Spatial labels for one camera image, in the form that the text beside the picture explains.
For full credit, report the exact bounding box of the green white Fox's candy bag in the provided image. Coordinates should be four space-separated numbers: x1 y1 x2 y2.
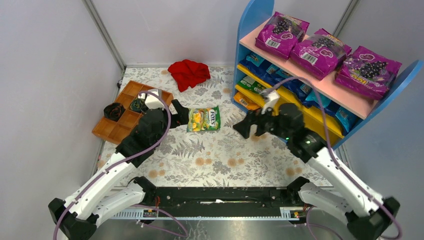
186 106 221 132

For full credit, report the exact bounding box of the orange mango candy bag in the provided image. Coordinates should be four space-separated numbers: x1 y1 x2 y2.
233 92 260 111

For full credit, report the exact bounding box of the blue candy bag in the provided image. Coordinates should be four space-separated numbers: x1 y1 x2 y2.
266 64 313 108
239 52 287 86
306 91 358 136

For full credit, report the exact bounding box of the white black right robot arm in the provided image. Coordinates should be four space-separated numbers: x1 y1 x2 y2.
233 103 400 240

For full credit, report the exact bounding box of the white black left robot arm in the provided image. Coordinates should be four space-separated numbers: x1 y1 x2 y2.
48 99 190 240

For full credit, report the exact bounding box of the blue yellow pink shelf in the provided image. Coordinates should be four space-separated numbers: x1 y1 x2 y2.
233 0 423 149

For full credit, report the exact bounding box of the blue candy bag on shelf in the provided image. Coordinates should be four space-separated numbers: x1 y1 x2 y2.
239 52 287 86

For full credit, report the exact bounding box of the purple grape candy bag middle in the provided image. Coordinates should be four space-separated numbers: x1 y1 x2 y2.
289 28 352 80

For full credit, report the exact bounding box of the purple grape candy bag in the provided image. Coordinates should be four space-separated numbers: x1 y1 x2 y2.
289 28 352 80
255 11 310 60
335 46 402 101

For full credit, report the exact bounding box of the purple grape candy bag left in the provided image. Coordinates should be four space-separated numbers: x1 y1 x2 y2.
255 11 310 60

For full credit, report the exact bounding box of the purple grape candy bag right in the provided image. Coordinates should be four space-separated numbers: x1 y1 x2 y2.
335 46 402 101

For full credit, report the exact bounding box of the floral table mat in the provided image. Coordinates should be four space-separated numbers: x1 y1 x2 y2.
114 67 331 190

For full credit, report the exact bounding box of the red cloth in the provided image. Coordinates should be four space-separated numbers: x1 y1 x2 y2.
167 59 211 93

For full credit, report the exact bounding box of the dark round object in tray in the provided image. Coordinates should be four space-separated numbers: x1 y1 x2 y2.
129 98 149 114

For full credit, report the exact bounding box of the orange wooden divided tray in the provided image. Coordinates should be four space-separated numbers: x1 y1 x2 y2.
92 80 153 145

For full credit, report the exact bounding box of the black round object on tray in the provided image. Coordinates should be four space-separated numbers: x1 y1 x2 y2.
103 102 126 122

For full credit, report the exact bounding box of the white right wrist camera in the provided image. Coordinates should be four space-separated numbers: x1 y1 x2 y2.
260 88 280 115

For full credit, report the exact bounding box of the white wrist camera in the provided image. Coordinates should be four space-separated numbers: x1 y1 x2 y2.
260 88 280 115
137 88 164 109

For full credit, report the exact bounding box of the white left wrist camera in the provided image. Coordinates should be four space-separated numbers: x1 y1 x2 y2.
137 88 164 109

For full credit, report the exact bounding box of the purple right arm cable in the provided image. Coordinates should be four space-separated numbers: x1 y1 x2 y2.
263 76 403 240

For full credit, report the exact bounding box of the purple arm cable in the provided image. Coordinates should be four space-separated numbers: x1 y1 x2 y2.
52 91 188 240
263 76 403 240

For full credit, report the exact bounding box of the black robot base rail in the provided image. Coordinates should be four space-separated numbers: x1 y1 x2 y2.
131 177 310 219

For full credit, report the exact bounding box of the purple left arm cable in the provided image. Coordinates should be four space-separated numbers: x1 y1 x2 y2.
52 91 188 240

